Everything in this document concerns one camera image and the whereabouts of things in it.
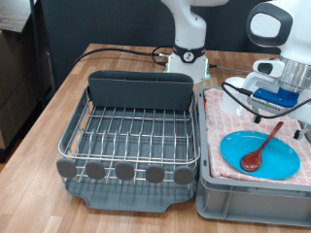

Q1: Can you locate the cardboard box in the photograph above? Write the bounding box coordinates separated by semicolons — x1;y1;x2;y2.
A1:
0;28;42;150

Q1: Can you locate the black power cable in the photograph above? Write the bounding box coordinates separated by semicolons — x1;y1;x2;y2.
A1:
73;45;175;67

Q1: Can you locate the dark partition panel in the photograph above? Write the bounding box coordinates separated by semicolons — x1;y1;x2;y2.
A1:
40;0;283;90

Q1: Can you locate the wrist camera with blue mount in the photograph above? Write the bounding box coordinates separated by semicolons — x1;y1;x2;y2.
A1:
247;86;299;113

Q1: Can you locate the blue plate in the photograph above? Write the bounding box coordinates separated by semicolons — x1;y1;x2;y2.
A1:
220;130;301;181

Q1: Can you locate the black metal pole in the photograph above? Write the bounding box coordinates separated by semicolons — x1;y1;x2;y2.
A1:
28;0;47;110

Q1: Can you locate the gray plastic crate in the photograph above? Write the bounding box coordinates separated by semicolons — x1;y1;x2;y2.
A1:
195;85;311;228

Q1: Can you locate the red-brown wooden spoon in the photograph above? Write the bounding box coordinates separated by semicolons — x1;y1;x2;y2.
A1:
239;120;285;173

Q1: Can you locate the steel wire dish rack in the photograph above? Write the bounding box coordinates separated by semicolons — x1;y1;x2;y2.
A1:
56;85;202;186

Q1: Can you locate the pink checkered cloth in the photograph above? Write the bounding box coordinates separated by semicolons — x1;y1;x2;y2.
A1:
203;87;311;187

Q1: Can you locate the dark gray cutlery holder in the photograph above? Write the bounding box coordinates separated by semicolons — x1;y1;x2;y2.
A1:
87;70;194;112

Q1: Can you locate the gray plastic drain tray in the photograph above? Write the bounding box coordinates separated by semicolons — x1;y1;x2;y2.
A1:
59;86;197;214

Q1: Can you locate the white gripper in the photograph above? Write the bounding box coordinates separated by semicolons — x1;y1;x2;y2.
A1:
241;71;311;141

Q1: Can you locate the black camera cable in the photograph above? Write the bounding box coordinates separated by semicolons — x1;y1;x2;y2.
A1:
221;82;311;124

